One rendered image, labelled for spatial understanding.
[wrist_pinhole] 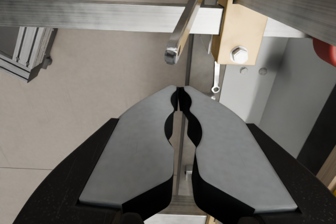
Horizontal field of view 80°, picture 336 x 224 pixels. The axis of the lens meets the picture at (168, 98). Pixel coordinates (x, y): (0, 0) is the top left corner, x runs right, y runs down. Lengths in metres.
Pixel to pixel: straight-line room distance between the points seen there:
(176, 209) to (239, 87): 0.38
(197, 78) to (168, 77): 0.78
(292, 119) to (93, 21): 0.45
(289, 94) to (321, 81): 0.10
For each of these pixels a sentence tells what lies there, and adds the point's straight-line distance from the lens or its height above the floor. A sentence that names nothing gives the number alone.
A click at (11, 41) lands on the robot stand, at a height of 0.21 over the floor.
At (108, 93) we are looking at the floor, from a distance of 1.35.
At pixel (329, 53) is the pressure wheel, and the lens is 0.28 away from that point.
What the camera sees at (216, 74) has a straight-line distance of 0.46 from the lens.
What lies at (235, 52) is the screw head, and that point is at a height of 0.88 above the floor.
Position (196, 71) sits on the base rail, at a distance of 0.45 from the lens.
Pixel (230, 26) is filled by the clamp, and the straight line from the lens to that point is 0.26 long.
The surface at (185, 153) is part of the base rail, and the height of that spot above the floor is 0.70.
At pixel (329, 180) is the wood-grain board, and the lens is 0.44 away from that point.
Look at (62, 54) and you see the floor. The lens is 1.34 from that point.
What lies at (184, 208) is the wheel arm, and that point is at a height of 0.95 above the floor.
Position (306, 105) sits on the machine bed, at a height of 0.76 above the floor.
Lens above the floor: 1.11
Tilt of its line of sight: 59 degrees down
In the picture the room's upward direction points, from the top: 178 degrees counter-clockwise
